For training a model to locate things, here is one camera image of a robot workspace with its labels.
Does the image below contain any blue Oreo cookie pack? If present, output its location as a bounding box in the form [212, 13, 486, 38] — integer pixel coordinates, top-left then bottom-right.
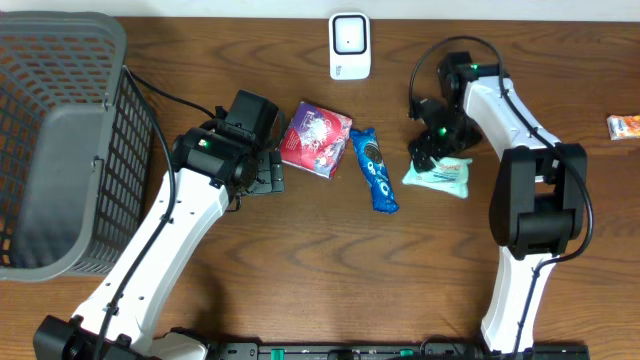
[350, 128, 399, 214]

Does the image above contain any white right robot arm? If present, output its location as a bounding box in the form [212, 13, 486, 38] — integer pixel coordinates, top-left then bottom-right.
[408, 52, 588, 359]

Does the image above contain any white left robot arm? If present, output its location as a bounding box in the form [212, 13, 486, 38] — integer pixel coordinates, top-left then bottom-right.
[33, 90, 282, 359]

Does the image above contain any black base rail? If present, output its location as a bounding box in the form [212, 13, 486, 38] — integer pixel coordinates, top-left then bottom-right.
[207, 342, 591, 360]

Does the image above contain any red purple snack bag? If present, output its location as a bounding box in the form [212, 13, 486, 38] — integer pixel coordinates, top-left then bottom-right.
[278, 102, 352, 179]

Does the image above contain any grey plastic mesh basket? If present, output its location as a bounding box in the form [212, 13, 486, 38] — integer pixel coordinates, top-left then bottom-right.
[1, 11, 155, 282]

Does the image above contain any teal wet wipes pack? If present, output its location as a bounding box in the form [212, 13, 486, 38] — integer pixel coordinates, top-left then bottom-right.
[402, 157, 473, 199]

